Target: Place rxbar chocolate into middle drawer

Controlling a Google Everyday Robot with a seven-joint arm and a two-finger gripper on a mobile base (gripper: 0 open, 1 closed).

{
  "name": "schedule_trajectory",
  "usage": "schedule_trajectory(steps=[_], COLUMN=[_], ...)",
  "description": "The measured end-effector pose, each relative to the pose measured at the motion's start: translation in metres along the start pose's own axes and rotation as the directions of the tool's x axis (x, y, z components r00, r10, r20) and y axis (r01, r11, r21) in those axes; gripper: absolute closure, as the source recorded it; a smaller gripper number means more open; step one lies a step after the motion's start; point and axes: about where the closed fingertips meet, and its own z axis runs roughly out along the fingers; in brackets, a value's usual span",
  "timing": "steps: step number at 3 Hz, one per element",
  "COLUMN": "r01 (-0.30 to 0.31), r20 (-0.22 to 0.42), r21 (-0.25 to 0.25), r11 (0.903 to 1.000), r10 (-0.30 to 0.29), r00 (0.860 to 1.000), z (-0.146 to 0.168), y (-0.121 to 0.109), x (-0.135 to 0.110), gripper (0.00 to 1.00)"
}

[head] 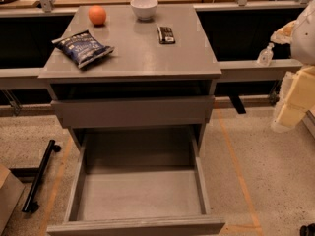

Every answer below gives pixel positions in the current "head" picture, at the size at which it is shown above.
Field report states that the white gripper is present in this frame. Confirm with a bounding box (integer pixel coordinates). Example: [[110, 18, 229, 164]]
[[270, 21, 315, 133]]

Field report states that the dark rxbar chocolate bar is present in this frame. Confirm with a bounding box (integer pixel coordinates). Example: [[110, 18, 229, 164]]
[[157, 27, 175, 44]]

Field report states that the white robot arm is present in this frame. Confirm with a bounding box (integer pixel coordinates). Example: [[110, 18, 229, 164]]
[[271, 0, 315, 133]]

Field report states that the closed grey top drawer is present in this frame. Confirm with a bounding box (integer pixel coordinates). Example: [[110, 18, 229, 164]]
[[51, 96, 214, 128]]

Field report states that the grey drawer cabinet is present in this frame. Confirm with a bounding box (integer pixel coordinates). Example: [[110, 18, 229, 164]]
[[39, 5, 221, 148]]

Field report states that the open grey middle drawer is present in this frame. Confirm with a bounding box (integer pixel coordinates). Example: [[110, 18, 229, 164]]
[[46, 125, 226, 236]]

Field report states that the clear sanitizer bottle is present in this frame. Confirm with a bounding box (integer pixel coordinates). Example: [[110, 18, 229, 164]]
[[257, 42, 274, 66]]

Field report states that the white ceramic bowl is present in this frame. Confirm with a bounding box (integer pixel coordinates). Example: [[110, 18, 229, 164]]
[[130, 0, 158, 21]]

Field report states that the orange fruit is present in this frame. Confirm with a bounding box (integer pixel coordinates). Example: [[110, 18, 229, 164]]
[[88, 5, 106, 26]]

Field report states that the black caster wheel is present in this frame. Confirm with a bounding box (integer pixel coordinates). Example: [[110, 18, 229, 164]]
[[300, 223, 315, 236]]

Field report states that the blue chip bag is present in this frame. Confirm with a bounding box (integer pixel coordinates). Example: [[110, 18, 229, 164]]
[[52, 29, 114, 69]]

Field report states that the black metal bar stand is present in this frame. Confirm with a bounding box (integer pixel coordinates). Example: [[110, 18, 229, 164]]
[[10, 140, 61, 213]]

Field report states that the brown cardboard box left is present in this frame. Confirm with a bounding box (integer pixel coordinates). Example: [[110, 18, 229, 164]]
[[0, 164, 24, 235]]

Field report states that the grey metal shelf rail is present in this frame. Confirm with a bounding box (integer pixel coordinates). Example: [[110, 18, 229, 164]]
[[0, 59, 301, 90]]

